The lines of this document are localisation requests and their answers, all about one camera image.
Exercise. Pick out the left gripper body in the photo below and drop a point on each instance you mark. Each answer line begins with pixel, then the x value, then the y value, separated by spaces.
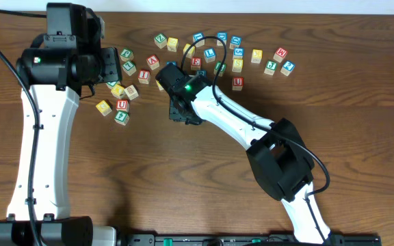
pixel 111 64

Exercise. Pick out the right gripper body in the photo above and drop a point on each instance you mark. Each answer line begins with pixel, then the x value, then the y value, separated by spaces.
pixel 182 114

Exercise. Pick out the red E block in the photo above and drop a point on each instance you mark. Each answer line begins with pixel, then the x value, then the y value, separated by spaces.
pixel 196 63

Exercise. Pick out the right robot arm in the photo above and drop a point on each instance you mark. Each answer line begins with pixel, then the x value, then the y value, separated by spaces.
pixel 280 162

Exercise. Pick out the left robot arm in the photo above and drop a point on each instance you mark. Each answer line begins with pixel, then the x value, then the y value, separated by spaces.
pixel 52 73

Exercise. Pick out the green V block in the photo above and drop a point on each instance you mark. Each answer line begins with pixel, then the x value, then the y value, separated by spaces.
pixel 112 84

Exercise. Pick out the green 7 block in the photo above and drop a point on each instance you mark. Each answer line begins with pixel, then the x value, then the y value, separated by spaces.
pixel 129 68

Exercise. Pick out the yellow block beside V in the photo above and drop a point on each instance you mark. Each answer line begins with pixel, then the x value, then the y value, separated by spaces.
pixel 118 91

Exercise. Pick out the green block upper left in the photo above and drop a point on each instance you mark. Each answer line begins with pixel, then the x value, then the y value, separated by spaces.
pixel 126 55

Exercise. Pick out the plain wooden picture block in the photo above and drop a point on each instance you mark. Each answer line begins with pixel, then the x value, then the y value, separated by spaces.
pixel 131 92

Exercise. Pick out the yellow block centre low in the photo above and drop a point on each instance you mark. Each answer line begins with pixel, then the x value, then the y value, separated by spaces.
pixel 159 85

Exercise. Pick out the red I block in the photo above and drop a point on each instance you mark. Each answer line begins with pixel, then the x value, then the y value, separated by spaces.
pixel 144 76

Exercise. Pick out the red U block left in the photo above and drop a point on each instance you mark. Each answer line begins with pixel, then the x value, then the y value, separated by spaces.
pixel 122 105

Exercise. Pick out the red u block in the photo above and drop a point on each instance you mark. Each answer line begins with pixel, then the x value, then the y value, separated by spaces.
pixel 238 83
pixel 122 105

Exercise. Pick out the yellow block far left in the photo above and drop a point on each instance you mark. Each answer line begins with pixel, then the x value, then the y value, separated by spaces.
pixel 104 108

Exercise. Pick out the blue P block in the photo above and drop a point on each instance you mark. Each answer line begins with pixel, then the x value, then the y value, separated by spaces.
pixel 201 72

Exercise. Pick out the red A block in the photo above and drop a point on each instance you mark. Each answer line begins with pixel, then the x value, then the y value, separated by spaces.
pixel 153 62

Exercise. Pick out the green 4 block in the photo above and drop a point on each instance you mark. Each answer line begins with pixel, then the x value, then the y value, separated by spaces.
pixel 122 118

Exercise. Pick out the blue T block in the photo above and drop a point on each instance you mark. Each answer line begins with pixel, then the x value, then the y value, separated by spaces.
pixel 173 63

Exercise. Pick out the green B block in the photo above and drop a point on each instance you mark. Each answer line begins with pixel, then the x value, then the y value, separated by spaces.
pixel 219 68

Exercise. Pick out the yellow block centre top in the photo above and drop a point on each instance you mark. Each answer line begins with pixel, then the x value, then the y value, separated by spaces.
pixel 189 51

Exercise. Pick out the green Z block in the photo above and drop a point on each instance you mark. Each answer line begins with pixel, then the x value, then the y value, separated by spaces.
pixel 160 40

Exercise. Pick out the blue L block middle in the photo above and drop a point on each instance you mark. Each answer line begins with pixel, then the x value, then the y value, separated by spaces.
pixel 209 55

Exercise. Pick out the blue l block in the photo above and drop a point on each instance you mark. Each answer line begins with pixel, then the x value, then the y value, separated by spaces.
pixel 199 40
pixel 209 55

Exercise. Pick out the red U block right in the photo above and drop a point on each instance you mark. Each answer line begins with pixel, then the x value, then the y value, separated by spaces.
pixel 238 83

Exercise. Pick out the yellow block top left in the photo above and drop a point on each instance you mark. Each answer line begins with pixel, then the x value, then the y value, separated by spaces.
pixel 172 44

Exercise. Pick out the yellow S block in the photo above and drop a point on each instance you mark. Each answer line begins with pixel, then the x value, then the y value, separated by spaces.
pixel 237 65

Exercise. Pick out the blue L block top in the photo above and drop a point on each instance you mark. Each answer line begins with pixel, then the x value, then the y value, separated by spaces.
pixel 199 40

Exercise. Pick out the blue 5 block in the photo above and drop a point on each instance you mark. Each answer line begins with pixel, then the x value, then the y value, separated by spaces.
pixel 238 53

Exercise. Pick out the blue D block tilted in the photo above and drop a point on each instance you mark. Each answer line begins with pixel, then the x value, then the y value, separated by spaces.
pixel 235 42

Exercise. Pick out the yellow block right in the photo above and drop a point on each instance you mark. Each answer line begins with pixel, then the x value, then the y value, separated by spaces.
pixel 256 56

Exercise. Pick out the green J block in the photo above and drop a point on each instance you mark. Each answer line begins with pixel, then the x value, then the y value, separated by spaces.
pixel 270 67

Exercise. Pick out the red M block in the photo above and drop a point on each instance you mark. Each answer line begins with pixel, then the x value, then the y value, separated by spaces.
pixel 280 54

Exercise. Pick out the blue 2 block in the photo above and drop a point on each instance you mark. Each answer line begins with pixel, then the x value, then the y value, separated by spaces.
pixel 287 68

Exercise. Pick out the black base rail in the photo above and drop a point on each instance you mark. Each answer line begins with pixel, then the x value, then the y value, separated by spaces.
pixel 273 239

